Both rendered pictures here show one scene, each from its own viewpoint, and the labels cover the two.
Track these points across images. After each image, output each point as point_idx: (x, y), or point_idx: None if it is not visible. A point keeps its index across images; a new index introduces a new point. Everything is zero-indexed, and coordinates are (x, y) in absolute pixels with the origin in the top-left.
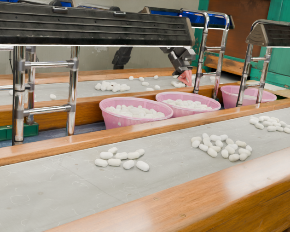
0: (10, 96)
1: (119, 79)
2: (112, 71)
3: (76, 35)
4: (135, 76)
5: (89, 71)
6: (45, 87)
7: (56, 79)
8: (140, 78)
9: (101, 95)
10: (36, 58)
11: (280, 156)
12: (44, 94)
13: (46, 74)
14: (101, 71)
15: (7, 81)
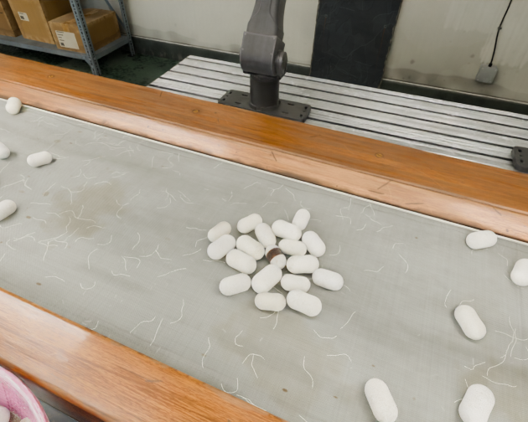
0: None
1: (431, 218)
2: (447, 172)
3: None
4: None
5: (367, 141)
6: (129, 156)
7: (199, 140)
8: (516, 266)
9: (153, 280)
10: (271, 54)
11: None
12: (49, 183)
13: (211, 112)
14: (404, 156)
15: (86, 107)
